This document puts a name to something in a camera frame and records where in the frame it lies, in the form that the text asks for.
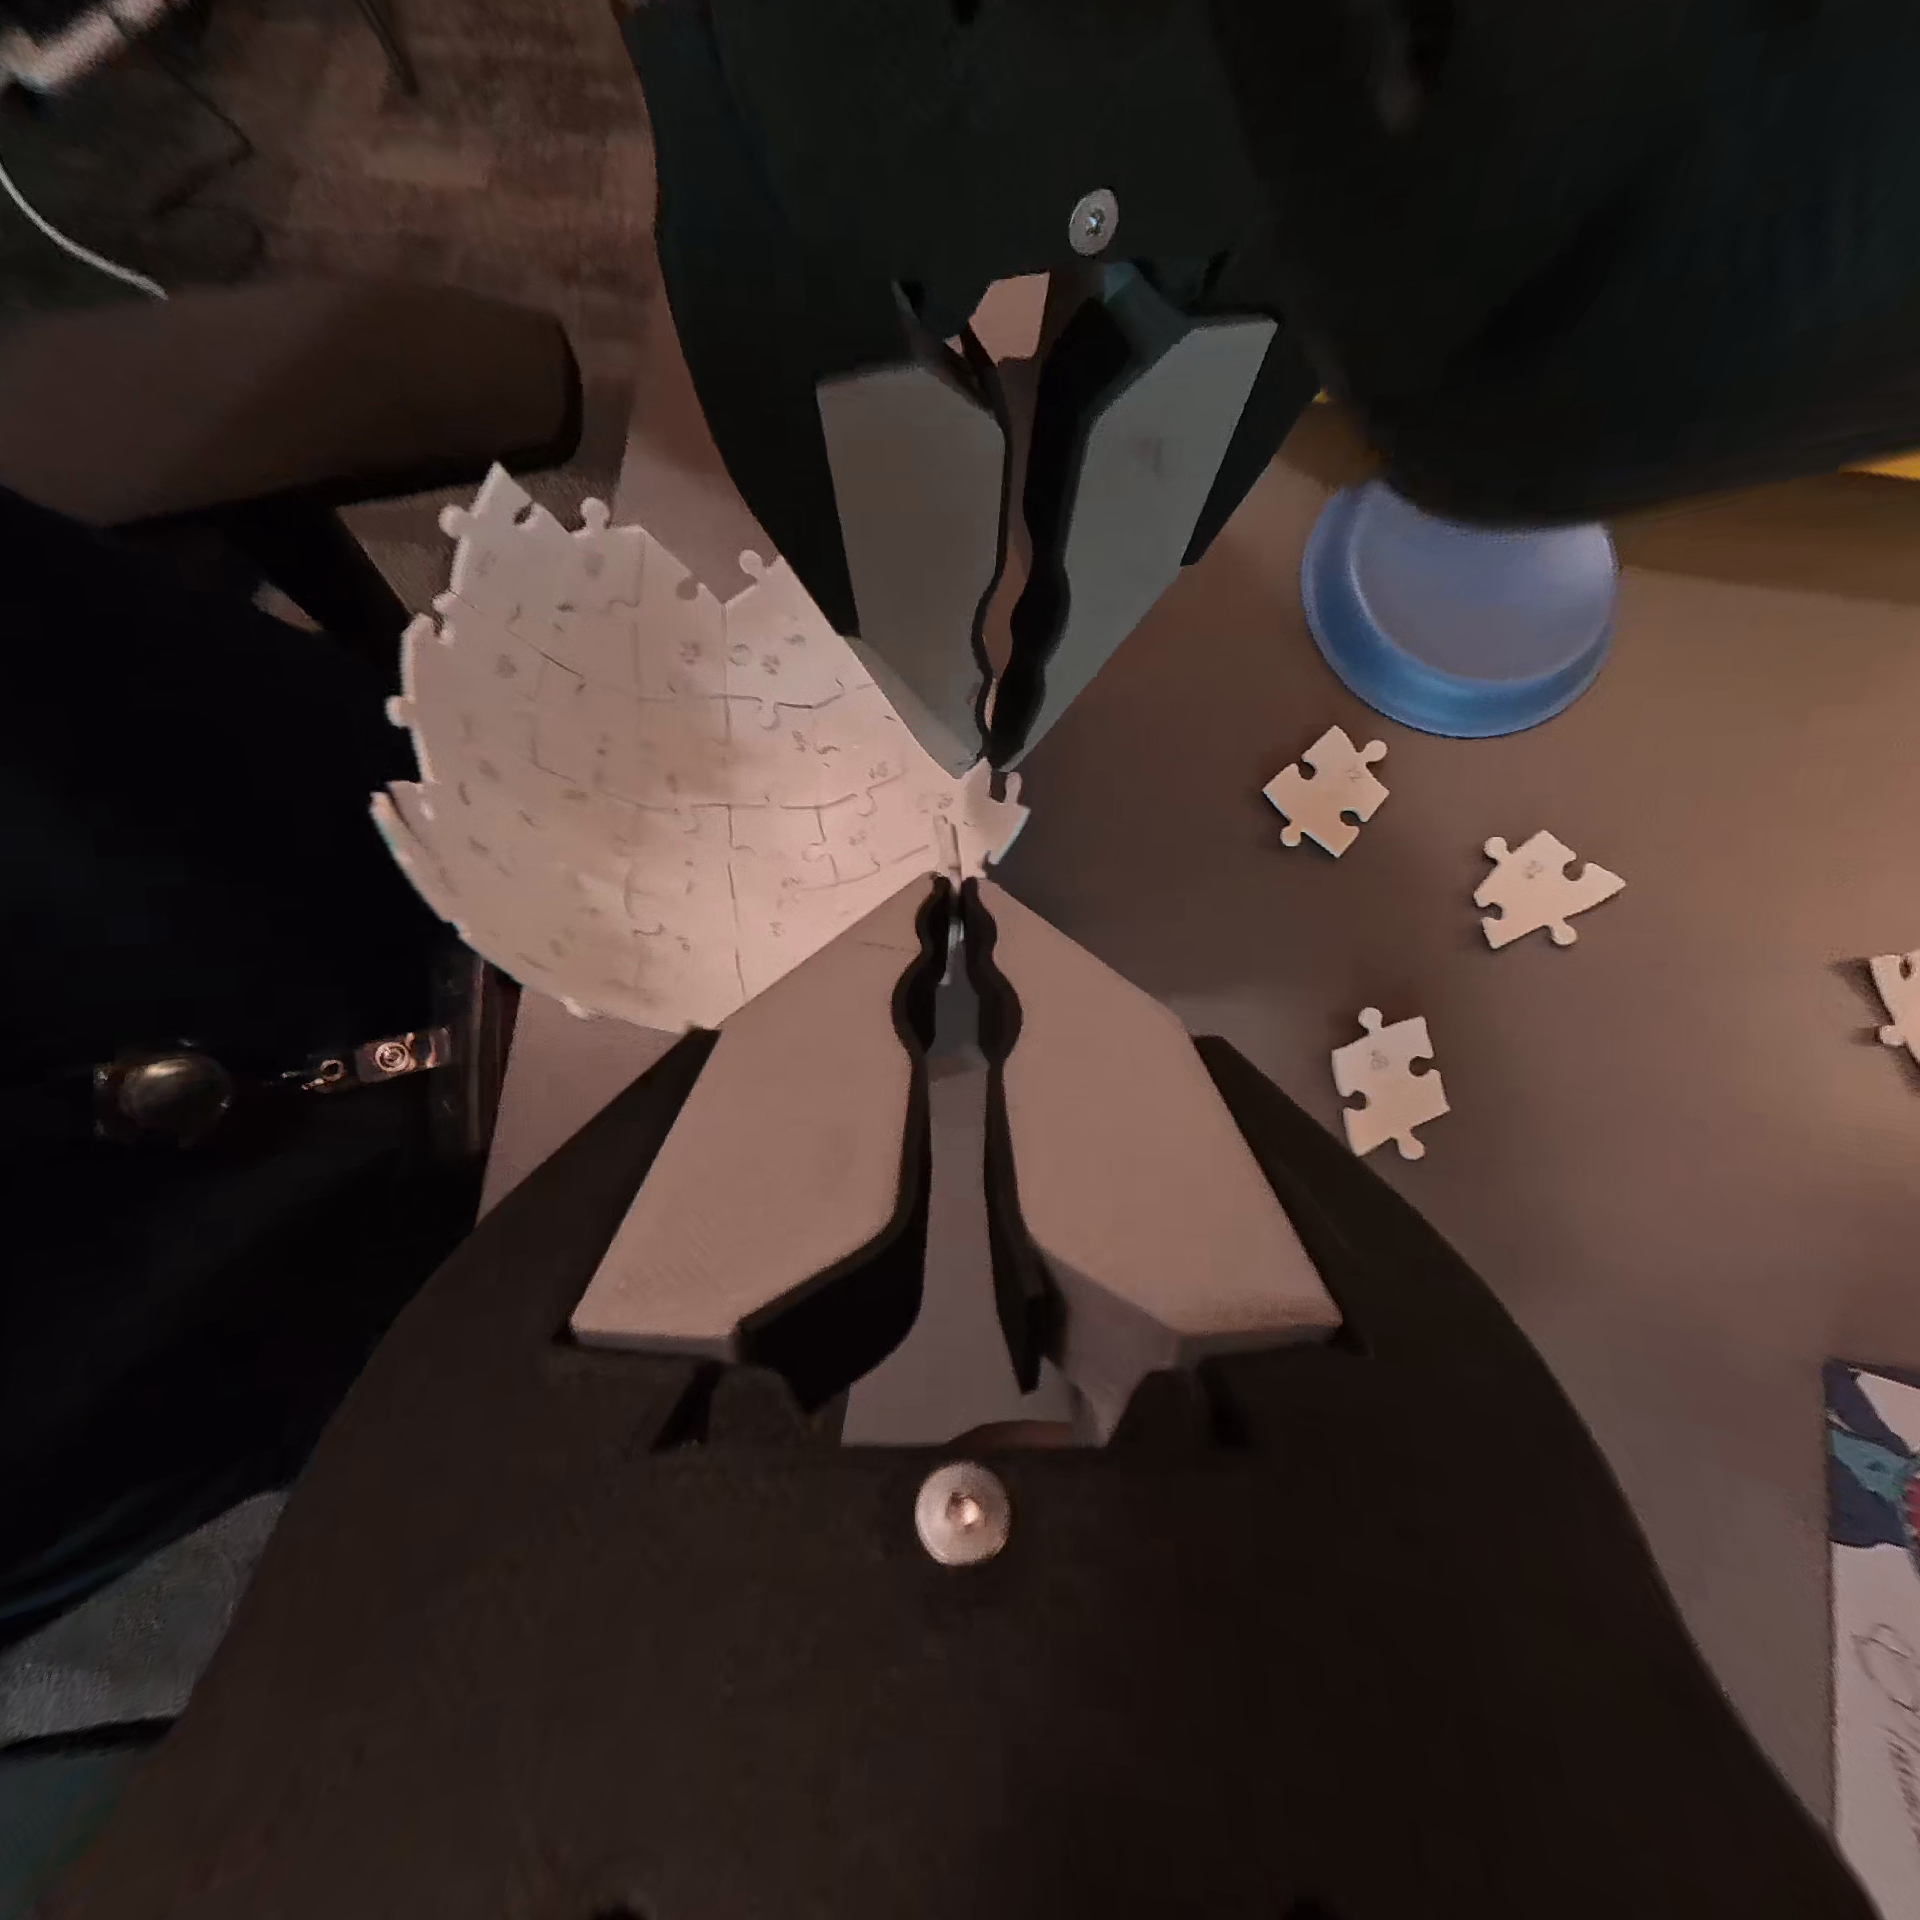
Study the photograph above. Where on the white puzzle piece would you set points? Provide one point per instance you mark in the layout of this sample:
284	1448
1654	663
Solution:
1329	795
1904	1002
990	810
1538	893
1394	1083

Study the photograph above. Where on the black badge reel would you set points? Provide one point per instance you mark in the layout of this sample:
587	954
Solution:
166	1089

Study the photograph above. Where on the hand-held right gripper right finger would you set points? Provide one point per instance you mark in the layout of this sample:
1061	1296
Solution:
1169	1184

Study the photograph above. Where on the grey mesh office chair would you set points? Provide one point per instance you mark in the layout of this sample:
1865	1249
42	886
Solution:
137	1634

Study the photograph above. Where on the blue round plastic stand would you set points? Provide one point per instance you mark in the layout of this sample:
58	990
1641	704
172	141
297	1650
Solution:
1439	660

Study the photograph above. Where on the printed paper leaflet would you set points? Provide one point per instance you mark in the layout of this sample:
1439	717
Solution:
1875	1650

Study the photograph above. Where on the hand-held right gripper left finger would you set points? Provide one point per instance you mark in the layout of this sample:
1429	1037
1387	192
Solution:
751	1184

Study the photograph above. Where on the person's torso in dark clothing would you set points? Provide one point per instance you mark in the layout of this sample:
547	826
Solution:
180	750

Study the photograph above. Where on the blue and white puzzle ball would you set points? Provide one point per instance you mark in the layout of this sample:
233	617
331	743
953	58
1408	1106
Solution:
646	782

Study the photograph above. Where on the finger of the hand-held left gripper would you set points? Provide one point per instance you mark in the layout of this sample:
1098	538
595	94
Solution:
910	526
1165	451

